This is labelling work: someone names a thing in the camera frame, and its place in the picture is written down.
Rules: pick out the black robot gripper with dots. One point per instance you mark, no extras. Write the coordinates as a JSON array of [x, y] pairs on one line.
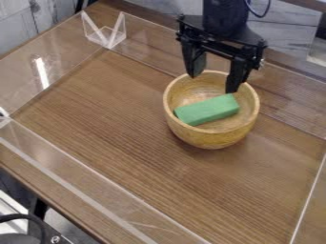
[[240, 43]]

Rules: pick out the light wooden bowl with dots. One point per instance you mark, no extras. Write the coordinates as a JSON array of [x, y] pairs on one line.
[[220, 133]]

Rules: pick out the black bracket with bolt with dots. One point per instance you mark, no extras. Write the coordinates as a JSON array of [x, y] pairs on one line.
[[52, 237]]

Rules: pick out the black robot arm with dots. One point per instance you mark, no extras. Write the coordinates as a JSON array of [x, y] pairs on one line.
[[219, 32]]

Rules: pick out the green rectangular block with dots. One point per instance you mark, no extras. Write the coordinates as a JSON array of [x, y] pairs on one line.
[[208, 110]]

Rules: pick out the clear acrylic tray walls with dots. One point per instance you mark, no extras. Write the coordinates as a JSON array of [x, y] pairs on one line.
[[91, 140]]

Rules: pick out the black metal table leg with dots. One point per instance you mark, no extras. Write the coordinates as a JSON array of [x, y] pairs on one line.
[[40, 209]]

